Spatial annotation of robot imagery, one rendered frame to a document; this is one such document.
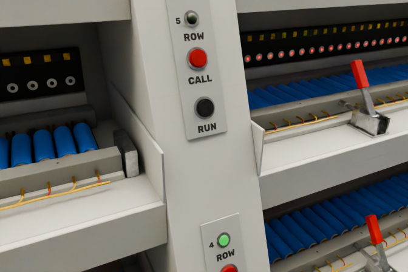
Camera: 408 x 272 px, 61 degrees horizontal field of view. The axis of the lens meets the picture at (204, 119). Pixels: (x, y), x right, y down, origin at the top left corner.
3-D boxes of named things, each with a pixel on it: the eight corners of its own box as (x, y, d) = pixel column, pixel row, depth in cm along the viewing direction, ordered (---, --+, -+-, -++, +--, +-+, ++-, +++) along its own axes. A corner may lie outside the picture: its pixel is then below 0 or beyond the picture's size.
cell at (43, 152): (52, 142, 38) (58, 172, 33) (34, 146, 38) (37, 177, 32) (50, 127, 38) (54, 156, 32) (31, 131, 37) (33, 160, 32)
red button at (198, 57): (208, 66, 30) (206, 48, 30) (192, 68, 29) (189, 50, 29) (203, 67, 31) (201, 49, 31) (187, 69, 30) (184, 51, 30)
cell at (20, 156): (32, 146, 38) (34, 178, 32) (13, 150, 37) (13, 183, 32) (28, 131, 37) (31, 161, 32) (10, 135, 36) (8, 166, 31)
